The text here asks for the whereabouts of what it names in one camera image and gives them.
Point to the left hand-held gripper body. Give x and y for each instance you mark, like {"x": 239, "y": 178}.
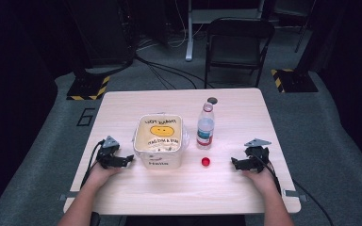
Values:
{"x": 108, "y": 155}

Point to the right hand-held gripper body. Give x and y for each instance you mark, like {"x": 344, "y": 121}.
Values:
{"x": 257, "y": 158}

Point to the white plastic bin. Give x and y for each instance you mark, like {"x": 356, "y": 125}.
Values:
{"x": 161, "y": 158}

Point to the red bottle cap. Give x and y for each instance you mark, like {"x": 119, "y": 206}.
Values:
{"x": 205, "y": 161}

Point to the printed plastic bag liner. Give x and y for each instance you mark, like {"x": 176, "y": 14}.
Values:
{"x": 160, "y": 132}

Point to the clear plastic water bottle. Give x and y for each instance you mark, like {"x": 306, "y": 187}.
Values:
{"x": 205, "y": 128}

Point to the person's left hand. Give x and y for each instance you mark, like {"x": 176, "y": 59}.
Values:
{"x": 102, "y": 176}

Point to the person's right hand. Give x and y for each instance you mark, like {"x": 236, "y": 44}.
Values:
{"x": 262, "y": 180}

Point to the striped black stand base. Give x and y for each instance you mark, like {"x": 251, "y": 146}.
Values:
{"x": 88, "y": 89}
{"x": 295, "y": 81}

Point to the black folding chair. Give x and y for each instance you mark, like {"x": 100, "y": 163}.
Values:
{"x": 237, "y": 44}

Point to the black equipment cabinet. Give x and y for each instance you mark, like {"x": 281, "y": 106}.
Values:
{"x": 100, "y": 31}

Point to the grey metal table bracket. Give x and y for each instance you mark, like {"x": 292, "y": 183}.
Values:
{"x": 295, "y": 194}
{"x": 66, "y": 196}

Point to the white desk frame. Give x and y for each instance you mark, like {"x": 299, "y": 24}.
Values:
{"x": 189, "y": 31}

